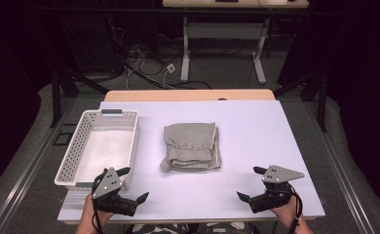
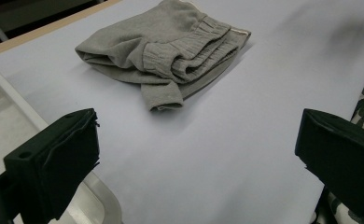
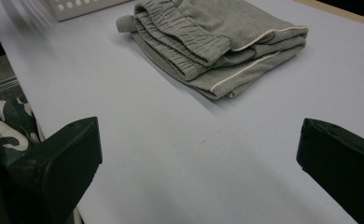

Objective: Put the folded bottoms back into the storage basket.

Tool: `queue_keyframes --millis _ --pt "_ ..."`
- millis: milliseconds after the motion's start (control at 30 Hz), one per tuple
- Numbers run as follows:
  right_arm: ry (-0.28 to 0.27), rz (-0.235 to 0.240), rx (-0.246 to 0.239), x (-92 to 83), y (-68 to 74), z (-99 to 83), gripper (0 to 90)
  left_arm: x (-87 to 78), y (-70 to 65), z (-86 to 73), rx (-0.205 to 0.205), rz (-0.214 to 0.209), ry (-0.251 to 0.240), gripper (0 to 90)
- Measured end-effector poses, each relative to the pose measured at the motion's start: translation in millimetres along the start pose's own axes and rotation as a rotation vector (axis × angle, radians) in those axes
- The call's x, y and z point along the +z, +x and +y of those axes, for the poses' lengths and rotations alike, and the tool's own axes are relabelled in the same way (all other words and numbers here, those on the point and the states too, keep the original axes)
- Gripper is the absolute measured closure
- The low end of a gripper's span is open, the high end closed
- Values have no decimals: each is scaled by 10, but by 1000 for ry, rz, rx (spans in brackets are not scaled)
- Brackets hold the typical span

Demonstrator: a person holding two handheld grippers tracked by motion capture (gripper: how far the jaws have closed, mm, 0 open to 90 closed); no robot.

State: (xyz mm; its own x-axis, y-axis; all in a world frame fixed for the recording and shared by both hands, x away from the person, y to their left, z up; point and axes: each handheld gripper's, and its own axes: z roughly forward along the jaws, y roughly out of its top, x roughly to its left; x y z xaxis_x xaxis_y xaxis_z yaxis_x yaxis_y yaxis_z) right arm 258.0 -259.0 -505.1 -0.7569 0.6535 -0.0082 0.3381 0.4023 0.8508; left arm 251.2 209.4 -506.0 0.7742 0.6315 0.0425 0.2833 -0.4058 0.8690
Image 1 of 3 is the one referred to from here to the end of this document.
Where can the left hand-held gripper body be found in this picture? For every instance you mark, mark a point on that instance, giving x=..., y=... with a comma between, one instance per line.
x=106, y=185

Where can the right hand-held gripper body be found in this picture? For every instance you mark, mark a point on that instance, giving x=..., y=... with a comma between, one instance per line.
x=275, y=195

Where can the white perforated plastic basket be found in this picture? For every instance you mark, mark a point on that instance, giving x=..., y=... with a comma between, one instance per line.
x=103, y=152

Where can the grey pants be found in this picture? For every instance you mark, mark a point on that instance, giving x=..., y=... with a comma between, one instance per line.
x=189, y=143

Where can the person's right hand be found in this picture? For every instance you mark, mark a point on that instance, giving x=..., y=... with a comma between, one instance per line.
x=287, y=213

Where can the person's left hand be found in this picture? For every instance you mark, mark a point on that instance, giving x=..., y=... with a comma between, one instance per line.
x=88, y=211

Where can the person's camouflage trousers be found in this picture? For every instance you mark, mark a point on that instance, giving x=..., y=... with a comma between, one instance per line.
x=152, y=229

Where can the white table mat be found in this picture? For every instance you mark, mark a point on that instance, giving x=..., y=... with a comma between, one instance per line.
x=259, y=136

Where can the wooden table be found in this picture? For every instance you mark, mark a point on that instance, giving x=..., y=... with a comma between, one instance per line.
x=178, y=95

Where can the black metal stand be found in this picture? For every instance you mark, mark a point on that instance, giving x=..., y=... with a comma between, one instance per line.
x=55, y=97
x=322, y=100

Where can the white power adapter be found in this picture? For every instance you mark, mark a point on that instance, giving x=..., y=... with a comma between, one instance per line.
x=170, y=68

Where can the white-legged desk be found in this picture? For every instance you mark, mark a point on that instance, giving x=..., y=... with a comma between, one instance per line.
x=223, y=31

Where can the metal floor rail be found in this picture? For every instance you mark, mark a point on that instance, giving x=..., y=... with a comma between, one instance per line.
x=344, y=169
x=32, y=175

